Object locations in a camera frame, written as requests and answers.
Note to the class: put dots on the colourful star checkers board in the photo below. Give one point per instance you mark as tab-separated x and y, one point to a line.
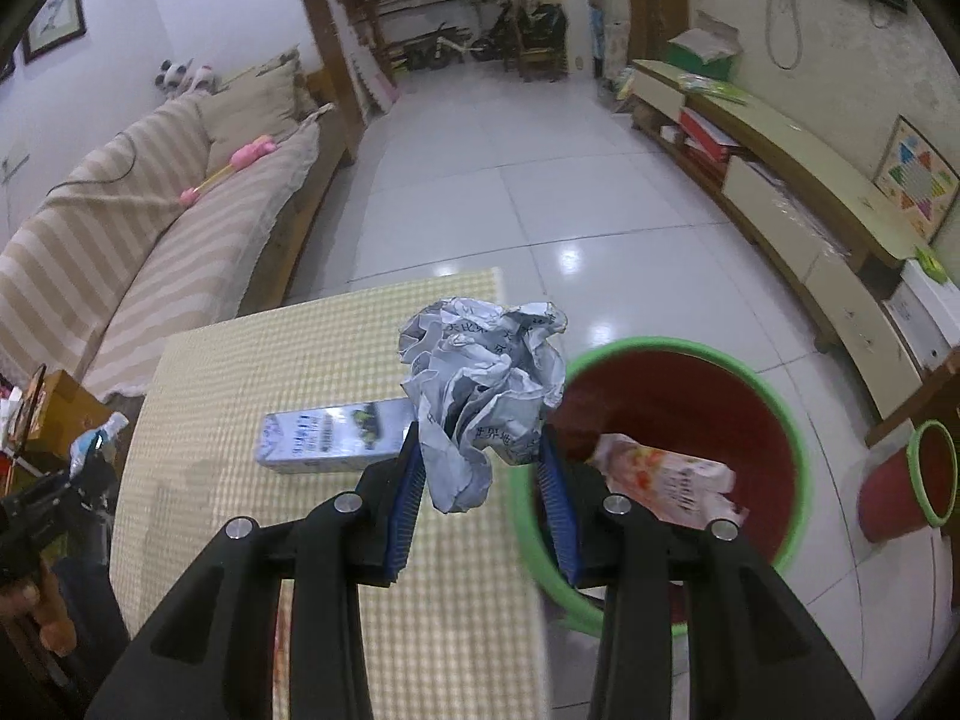
919	180

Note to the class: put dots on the red folder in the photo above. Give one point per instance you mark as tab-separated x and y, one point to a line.
701	131

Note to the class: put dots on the small red green-rimmed bin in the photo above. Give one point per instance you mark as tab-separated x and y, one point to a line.
892	495

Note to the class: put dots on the white pink snack packet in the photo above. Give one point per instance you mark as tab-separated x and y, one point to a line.
660	476

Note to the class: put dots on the person's left hand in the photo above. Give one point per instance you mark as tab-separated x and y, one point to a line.
52	622

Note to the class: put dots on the cream wooden television cabinet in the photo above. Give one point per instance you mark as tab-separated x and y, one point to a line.
787	135

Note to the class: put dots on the black white plush toy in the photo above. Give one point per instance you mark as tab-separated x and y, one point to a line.
176	76

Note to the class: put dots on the person's left forearm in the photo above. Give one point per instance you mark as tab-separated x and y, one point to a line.
94	607

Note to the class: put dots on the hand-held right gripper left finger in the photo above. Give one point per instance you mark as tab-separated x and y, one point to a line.
405	510

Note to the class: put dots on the tan sofa cushion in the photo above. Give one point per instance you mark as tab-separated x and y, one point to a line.
255	105

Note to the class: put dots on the dark covered scooter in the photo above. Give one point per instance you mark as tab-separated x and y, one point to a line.
540	22

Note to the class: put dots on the newspaper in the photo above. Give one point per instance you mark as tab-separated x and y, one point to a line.
480	375

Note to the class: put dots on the yellow checked tablecloth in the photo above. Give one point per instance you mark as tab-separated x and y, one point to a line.
300	345

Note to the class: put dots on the tall blue printed panel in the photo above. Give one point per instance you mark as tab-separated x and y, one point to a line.
596	22

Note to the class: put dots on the flat green packet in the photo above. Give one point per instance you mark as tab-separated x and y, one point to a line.
712	86

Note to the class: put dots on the large red green-rimmed bin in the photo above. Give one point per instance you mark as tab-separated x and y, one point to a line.
675	397

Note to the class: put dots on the clear plastic bottle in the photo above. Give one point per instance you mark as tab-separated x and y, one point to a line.
101	435

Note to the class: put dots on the pink toy stick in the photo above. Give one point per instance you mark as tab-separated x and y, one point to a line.
251	152

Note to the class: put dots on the beige striped sofa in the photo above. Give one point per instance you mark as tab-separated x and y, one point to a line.
187	240

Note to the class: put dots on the dark framed picture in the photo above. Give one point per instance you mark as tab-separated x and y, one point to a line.
56	11

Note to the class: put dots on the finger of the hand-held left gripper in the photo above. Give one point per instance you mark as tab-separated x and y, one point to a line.
91	474

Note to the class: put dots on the small green box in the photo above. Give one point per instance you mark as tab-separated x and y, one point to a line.
928	259

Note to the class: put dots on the wooden chair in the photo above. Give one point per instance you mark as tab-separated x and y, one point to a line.
540	64

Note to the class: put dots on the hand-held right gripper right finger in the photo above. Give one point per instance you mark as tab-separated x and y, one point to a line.
559	517

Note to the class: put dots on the silver drink carton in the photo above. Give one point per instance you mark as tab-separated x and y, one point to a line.
322	435

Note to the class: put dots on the white cardboard box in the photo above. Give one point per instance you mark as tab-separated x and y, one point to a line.
926	307

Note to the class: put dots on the white balance bike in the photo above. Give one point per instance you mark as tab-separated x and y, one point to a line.
442	45

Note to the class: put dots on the stack of foam floor mats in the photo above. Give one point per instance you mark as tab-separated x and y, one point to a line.
375	90

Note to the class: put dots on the open green cardboard box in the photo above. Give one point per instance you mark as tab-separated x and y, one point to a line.
697	60

